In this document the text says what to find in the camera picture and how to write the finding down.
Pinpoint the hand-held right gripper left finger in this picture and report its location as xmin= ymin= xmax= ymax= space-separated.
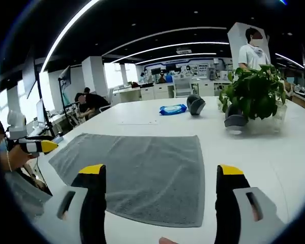
xmin=32 ymin=164 xmax=107 ymax=244

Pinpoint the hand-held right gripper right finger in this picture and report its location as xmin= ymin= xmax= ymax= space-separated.
xmin=215 ymin=164 xmax=290 ymax=244

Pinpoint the grey towel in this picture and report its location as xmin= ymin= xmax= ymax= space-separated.
xmin=48 ymin=133 xmax=206 ymax=228

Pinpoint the person's left hand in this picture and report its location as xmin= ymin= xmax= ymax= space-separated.
xmin=9 ymin=145 xmax=33 ymax=170

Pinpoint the person's right hand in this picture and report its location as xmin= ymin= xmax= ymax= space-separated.
xmin=159 ymin=236 xmax=180 ymax=244

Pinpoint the computer monitor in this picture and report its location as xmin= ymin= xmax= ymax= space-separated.
xmin=35 ymin=99 xmax=46 ymax=131

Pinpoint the black tripod stand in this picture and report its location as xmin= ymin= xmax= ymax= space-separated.
xmin=35 ymin=58 xmax=54 ymax=139

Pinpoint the white table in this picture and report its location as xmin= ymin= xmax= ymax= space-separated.
xmin=34 ymin=96 xmax=305 ymax=244

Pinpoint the white mesh laundry basket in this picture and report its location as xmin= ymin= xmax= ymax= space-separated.
xmin=4 ymin=172 xmax=52 ymax=219

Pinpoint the clear glass jar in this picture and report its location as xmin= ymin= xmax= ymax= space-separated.
xmin=268 ymin=101 xmax=288 ymax=128

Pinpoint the blue wet wipes pack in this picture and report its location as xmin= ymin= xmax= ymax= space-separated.
xmin=159 ymin=104 xmax=188 ymax=116

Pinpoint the green potted plant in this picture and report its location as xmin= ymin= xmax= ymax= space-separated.
xmin=219 ymin=64 xmax=287 ymax=120

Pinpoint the white cabinet row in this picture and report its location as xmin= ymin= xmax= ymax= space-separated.
xmin=111 ymin=80 xmax=221 ymax=102

